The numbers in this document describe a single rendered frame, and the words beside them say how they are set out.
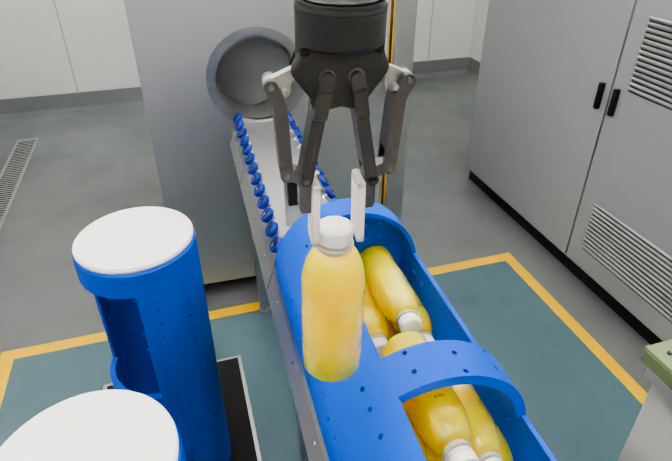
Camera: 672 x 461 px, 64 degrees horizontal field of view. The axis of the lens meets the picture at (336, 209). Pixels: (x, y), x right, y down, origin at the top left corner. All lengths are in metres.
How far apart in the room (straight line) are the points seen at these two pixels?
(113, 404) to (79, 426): 0.06
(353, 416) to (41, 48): 4.89
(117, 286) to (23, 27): 4.21
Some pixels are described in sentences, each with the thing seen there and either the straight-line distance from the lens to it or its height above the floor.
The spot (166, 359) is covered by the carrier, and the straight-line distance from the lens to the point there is 1.45.
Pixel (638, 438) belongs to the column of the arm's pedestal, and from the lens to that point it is 1.32.
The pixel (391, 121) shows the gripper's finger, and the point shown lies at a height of 1.58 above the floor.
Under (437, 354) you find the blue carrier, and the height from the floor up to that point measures 1.23.
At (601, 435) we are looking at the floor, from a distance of 2.38.
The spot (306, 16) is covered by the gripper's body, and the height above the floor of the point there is 1.68.
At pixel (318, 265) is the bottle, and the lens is 0.55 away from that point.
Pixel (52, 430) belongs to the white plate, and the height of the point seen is 1.04.
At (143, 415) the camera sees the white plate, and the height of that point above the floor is 1.04.
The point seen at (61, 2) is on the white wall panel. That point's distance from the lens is 5.25.
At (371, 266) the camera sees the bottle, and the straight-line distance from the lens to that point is 1.03.
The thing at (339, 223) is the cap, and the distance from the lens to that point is 0.55.
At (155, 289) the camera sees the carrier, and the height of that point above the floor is 0.97.
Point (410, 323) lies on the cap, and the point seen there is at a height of 1.12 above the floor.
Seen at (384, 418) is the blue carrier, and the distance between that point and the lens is 0.70.
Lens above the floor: 1.76
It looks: 32 degrees down
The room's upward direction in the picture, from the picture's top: straight up
